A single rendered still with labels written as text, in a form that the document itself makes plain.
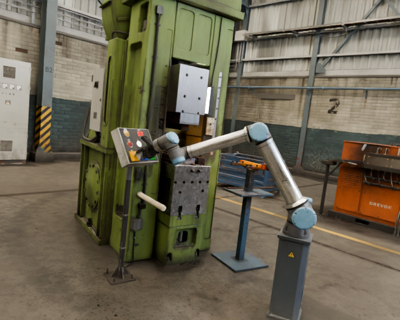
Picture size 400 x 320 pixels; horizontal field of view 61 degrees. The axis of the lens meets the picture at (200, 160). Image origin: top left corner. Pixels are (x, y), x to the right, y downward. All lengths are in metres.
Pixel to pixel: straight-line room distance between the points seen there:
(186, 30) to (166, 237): 1.83
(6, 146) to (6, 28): 2.47
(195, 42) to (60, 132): 6.12
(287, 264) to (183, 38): 2.03
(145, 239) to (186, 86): 1.41
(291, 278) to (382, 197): 3.41
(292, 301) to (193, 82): 1.88
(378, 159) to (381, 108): 4.53
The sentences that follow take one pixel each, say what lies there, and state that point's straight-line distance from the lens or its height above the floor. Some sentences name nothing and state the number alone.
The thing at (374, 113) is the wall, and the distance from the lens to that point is 9.98.
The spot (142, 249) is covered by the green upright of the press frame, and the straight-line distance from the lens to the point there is 3.19.
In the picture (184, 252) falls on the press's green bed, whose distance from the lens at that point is 3.19.
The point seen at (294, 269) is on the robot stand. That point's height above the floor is 0.39.
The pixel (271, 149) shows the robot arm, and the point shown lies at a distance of 2.16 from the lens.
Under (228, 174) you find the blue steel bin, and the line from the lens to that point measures 6.84.
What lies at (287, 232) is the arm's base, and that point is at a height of 0.62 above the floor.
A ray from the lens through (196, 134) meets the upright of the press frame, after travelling 3.31.
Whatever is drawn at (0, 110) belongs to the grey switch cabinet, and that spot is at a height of 1.08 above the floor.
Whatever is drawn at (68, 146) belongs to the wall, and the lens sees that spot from 8.96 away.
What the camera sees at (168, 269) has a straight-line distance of 3.09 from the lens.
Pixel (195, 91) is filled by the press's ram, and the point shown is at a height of 1.56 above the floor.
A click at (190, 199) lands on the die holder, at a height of 0.61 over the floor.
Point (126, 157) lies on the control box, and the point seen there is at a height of 1.00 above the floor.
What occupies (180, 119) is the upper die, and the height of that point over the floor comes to 1.31.
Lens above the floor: 1.31
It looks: 7 degrees down
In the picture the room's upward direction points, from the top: 6 degrees clockwise
